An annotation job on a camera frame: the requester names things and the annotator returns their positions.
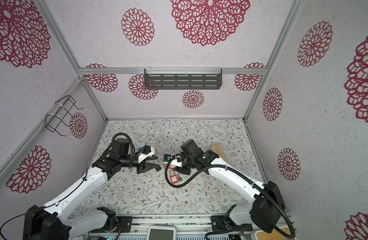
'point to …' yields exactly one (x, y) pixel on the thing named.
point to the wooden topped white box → (263, 235)
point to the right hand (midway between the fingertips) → (175, 160)
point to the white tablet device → (162, 232)
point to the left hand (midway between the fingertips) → (156, 163)
